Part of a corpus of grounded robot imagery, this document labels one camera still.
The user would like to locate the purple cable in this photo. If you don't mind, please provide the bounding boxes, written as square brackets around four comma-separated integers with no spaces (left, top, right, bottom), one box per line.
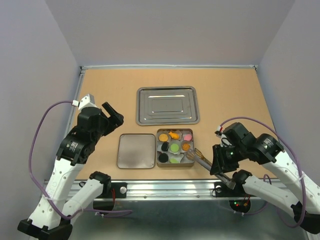
[28,100,133,221]
[221,116,307,228]

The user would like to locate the aluminium front rail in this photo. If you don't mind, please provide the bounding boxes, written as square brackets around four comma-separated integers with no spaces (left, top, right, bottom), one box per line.
[41,177,307,201]

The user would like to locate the square cookie tin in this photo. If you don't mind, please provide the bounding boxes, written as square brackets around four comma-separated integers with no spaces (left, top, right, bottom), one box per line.
[156,128,195,168]

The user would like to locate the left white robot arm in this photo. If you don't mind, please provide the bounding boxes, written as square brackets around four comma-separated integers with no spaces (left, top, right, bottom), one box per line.
[17,100,124,240]

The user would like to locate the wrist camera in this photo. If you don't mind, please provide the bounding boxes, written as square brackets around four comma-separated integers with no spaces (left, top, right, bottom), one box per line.
[71,93,97,111]
[215,126,232,147]

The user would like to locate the green round cookie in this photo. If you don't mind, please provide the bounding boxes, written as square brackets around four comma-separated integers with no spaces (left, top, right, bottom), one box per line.
[169,143,180,154]
[169,157,181,164]

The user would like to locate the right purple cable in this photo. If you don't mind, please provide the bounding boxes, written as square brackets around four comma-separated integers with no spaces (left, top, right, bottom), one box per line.
[221,116,307,228]

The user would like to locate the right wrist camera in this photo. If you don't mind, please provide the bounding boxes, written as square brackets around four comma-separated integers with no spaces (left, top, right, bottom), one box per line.
[215,126,232,147]

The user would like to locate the metal tongs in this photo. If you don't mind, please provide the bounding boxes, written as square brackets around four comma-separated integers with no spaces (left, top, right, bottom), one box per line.
[186,148,236,190]

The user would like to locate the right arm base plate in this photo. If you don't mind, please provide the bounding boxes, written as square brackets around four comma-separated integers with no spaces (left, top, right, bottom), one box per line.
[213,181,248,198]

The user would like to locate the orange waffle cookie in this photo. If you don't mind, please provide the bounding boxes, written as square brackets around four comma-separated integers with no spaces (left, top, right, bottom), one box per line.
[158,133,169,142]

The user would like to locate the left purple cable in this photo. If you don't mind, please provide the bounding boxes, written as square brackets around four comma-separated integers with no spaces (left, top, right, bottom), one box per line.
[28,100,133,221]

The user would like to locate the silver metal tray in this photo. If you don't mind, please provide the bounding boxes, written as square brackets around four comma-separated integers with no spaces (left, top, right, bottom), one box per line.
[136,86,200,126]

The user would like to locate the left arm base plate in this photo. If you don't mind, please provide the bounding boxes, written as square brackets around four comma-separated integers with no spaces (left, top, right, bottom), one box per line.
[103,181,128,199]

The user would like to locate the orange fish cookie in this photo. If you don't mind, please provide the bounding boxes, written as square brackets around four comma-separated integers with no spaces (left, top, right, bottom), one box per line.
[168,131,180,140]

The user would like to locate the brown flower cookie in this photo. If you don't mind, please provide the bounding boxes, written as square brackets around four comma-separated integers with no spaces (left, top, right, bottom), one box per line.
[181,142,191,152]

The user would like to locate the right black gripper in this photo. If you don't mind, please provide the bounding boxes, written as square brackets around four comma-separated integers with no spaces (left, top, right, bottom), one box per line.
[209,143,247,175]

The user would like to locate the black round cookie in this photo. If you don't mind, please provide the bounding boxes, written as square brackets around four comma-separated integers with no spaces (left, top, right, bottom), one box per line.
[158,153,169,163]

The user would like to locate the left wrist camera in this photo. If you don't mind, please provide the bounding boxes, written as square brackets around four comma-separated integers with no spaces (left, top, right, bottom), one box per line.
[71,93,97,111]

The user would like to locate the black sandwich cookie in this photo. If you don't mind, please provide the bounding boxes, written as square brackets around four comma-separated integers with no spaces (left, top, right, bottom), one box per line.
[161,142,170,152]

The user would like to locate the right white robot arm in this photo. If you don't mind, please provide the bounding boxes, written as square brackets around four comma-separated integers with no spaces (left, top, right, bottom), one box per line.
[209,122,320,235]

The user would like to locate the square tin lid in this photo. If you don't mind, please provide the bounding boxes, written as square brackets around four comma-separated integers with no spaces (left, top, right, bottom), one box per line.
[117,133,156,169]

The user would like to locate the pink round cookie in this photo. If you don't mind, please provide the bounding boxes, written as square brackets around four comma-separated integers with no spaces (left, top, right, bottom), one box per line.
[183,133,193,141]

